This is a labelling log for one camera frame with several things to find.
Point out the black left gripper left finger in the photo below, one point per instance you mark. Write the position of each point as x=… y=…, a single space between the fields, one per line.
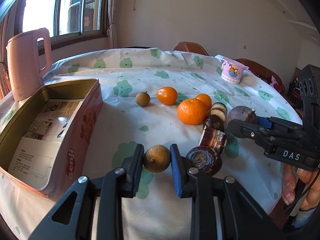
x=72 y=215

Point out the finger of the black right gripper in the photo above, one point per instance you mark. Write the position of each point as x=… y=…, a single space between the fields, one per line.
x=274 y=123
x=241 y=129

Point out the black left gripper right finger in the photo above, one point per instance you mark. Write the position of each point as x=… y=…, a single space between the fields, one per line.
x=220 y=208

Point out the purple round fruit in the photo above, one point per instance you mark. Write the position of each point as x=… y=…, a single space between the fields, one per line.
x=241 y=113

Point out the sugarcane piece white ends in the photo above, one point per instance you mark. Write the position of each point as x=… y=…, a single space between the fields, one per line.
x=218 y=109

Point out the sugarcane piece reddish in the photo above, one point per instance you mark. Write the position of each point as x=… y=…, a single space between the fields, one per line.
x=214 y=139

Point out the small orange kumquat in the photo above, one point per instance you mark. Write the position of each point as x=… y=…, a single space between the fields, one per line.
x=167 y=95
x=205 y=99

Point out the large orange tangerine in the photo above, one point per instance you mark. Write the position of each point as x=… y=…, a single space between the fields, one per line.
x=192 y=111

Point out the brown longan fruit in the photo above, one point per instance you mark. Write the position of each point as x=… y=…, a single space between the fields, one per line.
x=142 y=99
x=157 y=159

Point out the pink cartoon cup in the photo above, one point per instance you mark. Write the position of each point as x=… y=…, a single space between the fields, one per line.
x=232 y=70

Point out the paper leaflet in tin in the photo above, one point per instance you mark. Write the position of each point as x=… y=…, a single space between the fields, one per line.
x=36 y=153

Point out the pink metal tin box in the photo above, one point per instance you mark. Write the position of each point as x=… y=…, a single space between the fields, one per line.
x=71 y=156

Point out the brown leather chair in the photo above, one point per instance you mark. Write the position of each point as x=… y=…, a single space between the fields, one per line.
x=191 y=47

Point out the pink electric kettle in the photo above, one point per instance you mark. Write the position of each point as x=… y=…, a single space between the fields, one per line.
x=25 y=72

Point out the beige curtain right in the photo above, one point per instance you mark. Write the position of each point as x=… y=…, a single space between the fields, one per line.
x=111 y=31

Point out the beige curtain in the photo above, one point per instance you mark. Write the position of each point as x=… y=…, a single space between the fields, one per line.
x=5 y=62
x=111 y=31

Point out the beige curtain left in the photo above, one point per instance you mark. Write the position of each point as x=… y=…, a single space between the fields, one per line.
x=5 y=62

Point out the window with frame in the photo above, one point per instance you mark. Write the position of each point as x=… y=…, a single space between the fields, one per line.
x=67 y=21

